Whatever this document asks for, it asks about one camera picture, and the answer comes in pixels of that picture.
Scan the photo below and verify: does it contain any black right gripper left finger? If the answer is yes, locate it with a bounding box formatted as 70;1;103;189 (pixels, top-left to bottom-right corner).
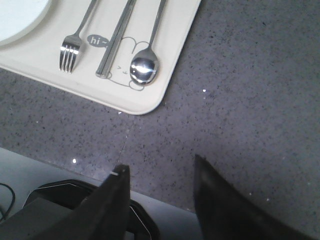
32;164;131;240

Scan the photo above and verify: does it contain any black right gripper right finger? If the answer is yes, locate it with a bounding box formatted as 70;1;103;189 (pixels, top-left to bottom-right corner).
194;154;311;240

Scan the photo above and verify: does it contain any steel chopstick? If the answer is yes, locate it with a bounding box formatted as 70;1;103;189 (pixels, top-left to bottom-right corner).
95;0;134;77
101;0;138;78

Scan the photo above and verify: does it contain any steel spoon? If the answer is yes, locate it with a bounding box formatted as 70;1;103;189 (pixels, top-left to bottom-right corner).
129;0;167;86

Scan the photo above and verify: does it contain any steel fork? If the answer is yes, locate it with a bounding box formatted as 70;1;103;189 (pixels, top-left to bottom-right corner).
59;0;98;74

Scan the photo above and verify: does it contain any white round plate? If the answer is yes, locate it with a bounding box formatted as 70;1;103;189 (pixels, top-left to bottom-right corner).
0;0;52;46

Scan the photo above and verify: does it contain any cream rabbit serving tray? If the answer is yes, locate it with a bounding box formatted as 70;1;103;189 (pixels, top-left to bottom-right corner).
0;0;200;115

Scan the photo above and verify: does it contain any black camera stand base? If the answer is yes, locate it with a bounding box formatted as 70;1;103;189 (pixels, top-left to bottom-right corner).
0;180;160;240

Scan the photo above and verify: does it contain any black cable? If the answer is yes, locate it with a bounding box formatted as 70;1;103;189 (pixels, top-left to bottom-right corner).
0;183;16;222

